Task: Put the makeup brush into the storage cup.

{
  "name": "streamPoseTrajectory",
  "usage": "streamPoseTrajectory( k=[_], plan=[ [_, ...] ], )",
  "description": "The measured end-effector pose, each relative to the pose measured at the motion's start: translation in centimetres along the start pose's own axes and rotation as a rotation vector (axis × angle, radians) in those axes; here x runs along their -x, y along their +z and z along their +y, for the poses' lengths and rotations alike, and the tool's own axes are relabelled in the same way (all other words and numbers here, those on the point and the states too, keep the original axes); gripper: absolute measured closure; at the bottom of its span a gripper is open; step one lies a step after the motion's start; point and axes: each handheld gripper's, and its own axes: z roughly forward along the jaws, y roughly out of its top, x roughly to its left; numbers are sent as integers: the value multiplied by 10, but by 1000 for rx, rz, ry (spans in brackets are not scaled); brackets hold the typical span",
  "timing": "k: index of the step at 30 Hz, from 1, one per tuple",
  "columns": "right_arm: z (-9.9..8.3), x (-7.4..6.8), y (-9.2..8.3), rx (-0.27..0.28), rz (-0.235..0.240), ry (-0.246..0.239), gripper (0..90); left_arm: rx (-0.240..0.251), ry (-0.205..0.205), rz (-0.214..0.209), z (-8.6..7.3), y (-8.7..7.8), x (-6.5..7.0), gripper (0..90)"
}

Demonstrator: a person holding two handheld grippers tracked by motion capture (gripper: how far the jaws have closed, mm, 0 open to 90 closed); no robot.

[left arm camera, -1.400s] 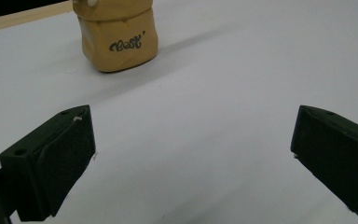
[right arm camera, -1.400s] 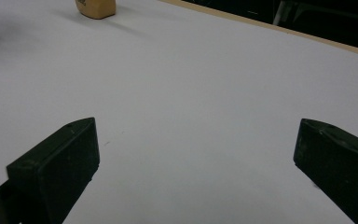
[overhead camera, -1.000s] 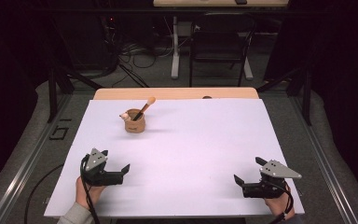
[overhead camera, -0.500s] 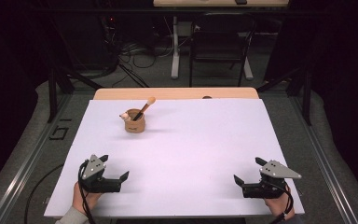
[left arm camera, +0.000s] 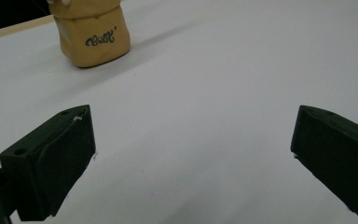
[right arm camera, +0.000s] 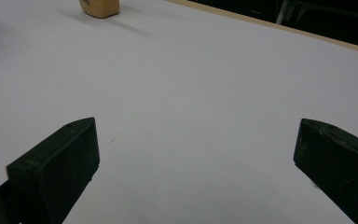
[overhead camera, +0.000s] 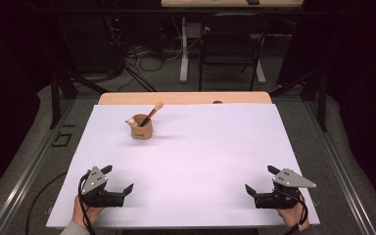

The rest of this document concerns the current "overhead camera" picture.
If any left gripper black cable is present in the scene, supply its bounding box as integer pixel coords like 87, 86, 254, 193
77, 171, 98, 235

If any person's left hand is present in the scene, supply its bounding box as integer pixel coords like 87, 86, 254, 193
71, 195, 104, 226

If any light desk top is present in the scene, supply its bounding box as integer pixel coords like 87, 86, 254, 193
161, 0, 304, 8

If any white board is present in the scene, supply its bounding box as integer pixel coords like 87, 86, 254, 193
45, 103, 321, 229

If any black chair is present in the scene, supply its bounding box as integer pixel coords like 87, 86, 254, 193
198, 13, 270, 92

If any person's right hand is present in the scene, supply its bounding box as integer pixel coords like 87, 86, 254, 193
276, 195, 310, 230

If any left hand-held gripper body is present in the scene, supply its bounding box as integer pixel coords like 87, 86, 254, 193
79, 165, 126, 209

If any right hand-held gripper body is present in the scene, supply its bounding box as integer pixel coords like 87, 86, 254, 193
254, 167, 317, 211

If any aluminium floor rail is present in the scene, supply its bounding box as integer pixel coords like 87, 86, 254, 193
303, 100, 376, 235
0, 97, 76, 235

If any white desk leg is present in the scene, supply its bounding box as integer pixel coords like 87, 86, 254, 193
179, 16, 190, 83
255, 58, 267, 85

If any light wooden table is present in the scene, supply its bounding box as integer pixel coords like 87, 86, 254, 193
97, 91, 273, 106

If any makeup brush with dark handle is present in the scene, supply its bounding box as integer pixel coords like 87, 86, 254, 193
139, 101, 165, 128

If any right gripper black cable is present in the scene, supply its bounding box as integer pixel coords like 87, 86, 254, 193
281, 189, 309, 235

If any brown cup with small figure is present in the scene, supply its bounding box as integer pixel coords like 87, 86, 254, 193
124, 113, 154, 140

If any black floor cable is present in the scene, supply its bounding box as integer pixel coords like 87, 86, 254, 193
24, 170, 69, 235

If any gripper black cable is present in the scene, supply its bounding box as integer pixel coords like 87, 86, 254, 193
77, 171, 98, 235
281, 189, 309, 235

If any bundle of floor cables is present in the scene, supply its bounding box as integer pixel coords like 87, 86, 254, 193
117, 43, 184, 93

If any black metal stand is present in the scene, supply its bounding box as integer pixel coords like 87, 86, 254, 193
268, 70, 328, 132
49, 69, 110, 130

